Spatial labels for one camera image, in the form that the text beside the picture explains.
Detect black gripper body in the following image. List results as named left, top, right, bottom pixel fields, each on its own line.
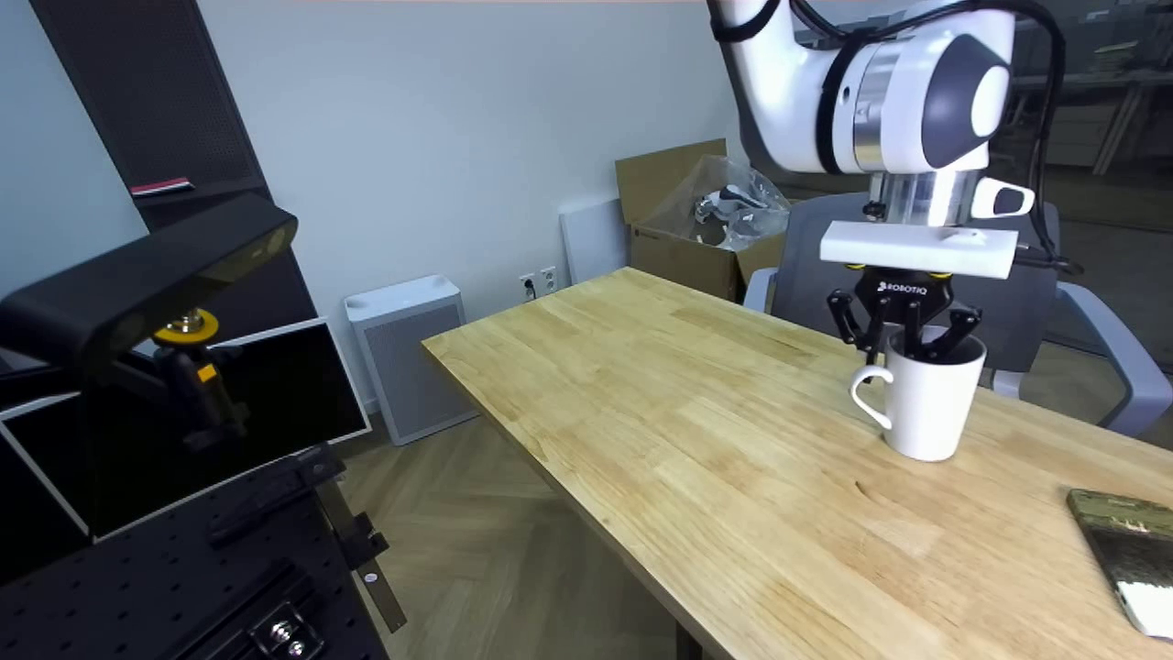
left=841, top=266, right=967, bottom=341

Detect white ceramic mug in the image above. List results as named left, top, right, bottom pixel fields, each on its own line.
left=846, top=341, right=989, bottom=464

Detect grey office chair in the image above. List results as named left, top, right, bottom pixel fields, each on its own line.
left=740, top=194, right=1173, bottom=439

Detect clear plastic bag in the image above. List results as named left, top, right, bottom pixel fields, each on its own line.
left=690, top=160, right=792, bottom=254

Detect brown cardboard box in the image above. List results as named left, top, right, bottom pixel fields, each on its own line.
left=613, top=134, right=792, bottom=305

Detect white leaning panel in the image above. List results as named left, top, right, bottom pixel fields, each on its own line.
left=557, top=194, right=635, bottom=285

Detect white air purifier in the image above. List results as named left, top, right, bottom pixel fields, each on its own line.
left=342, top=274, right=485, bottom=448

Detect black monitor on stand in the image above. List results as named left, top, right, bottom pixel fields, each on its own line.
left=0, top=315, right=375, bottom=546

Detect black device silver knobs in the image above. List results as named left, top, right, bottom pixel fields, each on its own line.
left=178, top=583, right=334, bottom=660

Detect black optical breadboard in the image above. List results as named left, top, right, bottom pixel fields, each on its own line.
left=0, top=453, right=395, bottom=660

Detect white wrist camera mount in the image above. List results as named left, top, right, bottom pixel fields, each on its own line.
left=817, top=220, right=1023, bottom=281

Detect white wall outlet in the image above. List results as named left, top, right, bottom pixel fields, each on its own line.
left=516, top=260, right=565, bottom=300

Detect metal bracket with black clamps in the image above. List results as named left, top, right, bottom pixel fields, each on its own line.
left=319, top=480, right=414, bottom=637

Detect yellow black camera mount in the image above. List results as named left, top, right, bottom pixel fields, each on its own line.
left=152, top=308, right=233, bottom=430

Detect black stereo camera bar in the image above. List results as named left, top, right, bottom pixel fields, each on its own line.
left=0, top=190, right=299, bottom=371

